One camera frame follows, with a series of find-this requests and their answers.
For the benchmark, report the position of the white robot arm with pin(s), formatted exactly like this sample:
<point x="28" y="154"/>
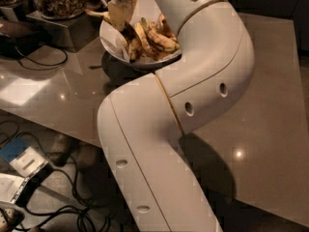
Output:
<point x="140" y="123"/>

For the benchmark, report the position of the blue white floor box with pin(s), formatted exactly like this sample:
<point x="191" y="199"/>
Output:
<point x="23" y="158"/>

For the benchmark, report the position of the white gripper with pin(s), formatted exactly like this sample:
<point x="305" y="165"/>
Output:
<point x="120" y="12"/>

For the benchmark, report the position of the steel display stand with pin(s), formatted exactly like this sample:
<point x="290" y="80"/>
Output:
<point x="71" y="34"/>
<point x="17" y="11"/>

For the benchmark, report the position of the white power strip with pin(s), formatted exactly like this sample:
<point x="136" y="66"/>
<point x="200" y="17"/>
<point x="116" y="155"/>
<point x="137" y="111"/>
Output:
<point x="9" y="219"/>

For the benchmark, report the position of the small upright yellow banana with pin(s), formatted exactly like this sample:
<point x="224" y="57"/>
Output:
<point x="163" y="27"/>

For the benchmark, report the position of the white ceramic bowl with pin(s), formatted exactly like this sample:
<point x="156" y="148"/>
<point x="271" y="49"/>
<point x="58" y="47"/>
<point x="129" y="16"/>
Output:
<point x="150" y="10"/>

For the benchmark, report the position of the dark round appliance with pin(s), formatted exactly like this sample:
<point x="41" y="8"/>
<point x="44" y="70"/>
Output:
<point x="18" y="38"/>

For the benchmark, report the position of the spotted banana bunch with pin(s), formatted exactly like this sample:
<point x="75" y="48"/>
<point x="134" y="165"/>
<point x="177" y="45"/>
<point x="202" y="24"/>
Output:
<point x="154" y="44"/>

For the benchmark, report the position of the long spotted banana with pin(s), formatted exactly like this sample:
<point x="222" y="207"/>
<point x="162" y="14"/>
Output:
<point x="133" y="42"/>

